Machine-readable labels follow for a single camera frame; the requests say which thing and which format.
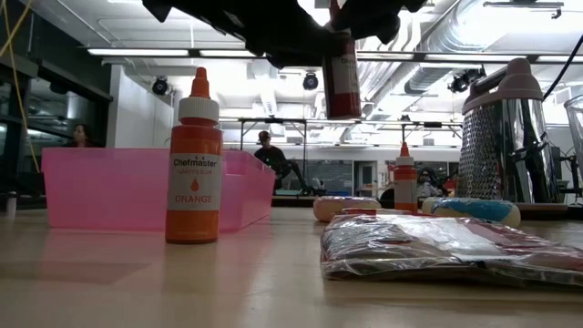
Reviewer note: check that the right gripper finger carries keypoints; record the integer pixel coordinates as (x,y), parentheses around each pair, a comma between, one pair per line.
(353,16)

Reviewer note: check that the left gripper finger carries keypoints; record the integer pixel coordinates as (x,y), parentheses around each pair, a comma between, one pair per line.
(322,36)

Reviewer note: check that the red food colouring bottle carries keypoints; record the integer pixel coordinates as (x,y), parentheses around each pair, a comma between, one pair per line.
(342,100)

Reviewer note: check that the orange food colouring bottle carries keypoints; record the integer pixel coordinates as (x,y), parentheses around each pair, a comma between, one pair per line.
(193,182)
(405,182)

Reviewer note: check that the pink donut chocolate drizzle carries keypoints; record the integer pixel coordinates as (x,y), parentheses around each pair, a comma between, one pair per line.
(328,205)

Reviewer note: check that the blue donut white drizzle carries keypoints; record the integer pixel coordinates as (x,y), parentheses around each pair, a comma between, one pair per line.
(478,209)

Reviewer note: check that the red silver candy package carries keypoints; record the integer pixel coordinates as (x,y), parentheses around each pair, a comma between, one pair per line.
(410,246)

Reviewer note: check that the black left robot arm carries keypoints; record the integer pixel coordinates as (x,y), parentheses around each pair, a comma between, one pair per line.
(205,13)

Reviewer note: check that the black ceiling spotlight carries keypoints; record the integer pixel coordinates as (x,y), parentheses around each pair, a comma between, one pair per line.
(310,81)
(159,85)
(464,81)

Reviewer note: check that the person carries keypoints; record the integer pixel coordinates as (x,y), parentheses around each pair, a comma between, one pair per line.
(81,136)
(271,157)
(428,182)

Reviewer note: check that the pink translucent plastic tray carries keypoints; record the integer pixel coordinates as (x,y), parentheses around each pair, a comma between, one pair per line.
(105,191)

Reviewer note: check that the small white peg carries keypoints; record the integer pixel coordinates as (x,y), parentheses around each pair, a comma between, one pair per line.
(11,205)

